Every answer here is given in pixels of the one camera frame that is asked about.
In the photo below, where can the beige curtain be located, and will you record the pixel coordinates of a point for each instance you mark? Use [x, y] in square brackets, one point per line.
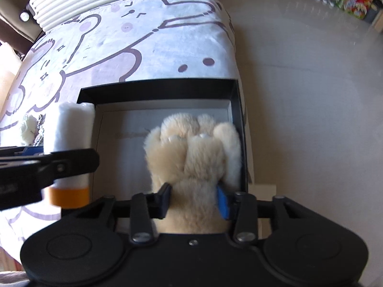
[12, 0]

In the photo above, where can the black cardboard box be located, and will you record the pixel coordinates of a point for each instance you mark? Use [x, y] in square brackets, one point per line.
[149, 94]

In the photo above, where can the printed cartoon bear cloth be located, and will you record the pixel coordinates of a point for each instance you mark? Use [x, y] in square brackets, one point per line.
[167, 44]

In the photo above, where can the white foam sheet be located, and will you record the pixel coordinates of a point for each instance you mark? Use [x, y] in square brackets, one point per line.
[7, 74]

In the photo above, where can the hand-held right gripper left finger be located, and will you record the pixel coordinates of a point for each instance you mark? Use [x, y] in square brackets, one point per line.
[163, 200]

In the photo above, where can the brown curtain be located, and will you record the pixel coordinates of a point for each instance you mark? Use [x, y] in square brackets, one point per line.
[15, 33]

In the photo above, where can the white roll with orange end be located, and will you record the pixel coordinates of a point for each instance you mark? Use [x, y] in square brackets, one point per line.
[70, 125]

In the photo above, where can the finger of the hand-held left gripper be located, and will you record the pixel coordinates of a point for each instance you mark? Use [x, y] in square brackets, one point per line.
[74, 163]
[33, 151]

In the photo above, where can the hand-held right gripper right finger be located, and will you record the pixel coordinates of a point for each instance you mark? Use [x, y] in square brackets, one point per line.
[223, 204]

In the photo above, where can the white yarn ball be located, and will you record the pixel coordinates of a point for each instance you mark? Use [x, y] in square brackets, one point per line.
[28, 128]

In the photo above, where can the beige plush paw toy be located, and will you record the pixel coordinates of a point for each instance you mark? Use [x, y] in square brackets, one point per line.
[191, 167]

